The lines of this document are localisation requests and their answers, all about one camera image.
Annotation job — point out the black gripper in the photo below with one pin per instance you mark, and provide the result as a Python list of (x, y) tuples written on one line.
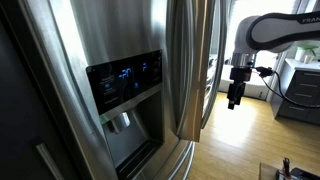
[(239, 80)]

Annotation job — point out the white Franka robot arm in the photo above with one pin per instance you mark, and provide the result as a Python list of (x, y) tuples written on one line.
[(283, 31)]

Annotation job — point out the wooden robot platform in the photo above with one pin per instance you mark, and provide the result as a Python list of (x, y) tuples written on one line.
[(266, 171)]

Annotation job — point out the black water dispenser panel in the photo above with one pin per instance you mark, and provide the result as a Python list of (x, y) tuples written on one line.
[(125, 81)]

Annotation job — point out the grey drawer cabinet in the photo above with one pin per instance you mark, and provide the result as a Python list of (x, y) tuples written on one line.
[(300, 93)]

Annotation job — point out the stainless refrigerator door plain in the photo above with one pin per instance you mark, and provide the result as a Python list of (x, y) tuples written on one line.
[(200, 66)]

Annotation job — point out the dark grey side panel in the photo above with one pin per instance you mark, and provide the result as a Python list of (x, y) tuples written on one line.
[(23, 100)]

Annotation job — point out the stainless refrigerator door with dispenser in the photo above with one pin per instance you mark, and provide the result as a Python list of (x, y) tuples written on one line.
[(110, 30)]

